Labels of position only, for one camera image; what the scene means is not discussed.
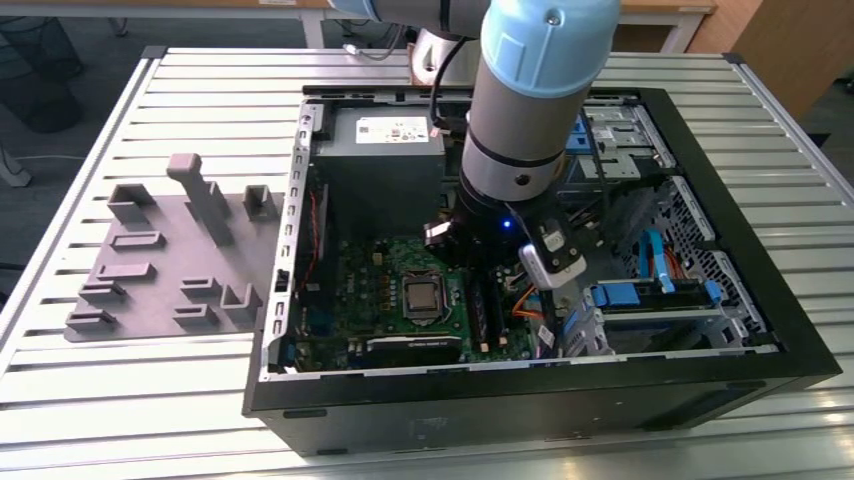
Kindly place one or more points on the green motherboard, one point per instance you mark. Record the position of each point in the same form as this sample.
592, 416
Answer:
367, 255

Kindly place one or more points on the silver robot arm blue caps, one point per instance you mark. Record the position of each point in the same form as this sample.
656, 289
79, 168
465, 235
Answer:
528, 125

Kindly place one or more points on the wooden cabinet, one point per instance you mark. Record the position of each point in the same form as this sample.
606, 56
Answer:
788, 50

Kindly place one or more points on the grey metal drive cage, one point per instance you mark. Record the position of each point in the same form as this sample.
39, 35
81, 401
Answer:
628, 165

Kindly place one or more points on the black open PC case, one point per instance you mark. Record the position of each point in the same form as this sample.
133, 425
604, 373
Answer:
468, 415

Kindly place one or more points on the black graphics card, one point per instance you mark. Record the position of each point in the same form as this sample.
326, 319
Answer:
410, 352

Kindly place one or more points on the black CPU socket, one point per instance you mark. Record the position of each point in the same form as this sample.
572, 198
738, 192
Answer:
422, 274

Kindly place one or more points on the small black silver wrist camera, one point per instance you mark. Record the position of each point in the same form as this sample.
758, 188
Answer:
437, 235

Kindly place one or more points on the grey power supply unit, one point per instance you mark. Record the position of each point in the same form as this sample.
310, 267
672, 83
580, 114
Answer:
374, 190

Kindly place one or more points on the blue carrier with black disk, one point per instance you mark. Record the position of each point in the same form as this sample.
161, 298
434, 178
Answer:
617, 295

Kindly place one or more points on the grey stand foot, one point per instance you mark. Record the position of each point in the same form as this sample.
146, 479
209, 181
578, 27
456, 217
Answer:
17, 175

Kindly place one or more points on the blue plastic drive carrier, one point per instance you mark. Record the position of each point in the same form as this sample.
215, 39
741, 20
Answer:
581, 145

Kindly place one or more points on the grey plastic parts rack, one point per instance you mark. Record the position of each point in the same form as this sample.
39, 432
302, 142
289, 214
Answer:
167, 260

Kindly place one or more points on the silver CPU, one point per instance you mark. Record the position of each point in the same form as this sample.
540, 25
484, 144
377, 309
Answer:
422, 296

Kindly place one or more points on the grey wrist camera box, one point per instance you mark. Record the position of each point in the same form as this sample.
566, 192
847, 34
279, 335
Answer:
554, 265

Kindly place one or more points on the wooden desk white legs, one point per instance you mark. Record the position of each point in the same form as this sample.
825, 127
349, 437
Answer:
668, 6

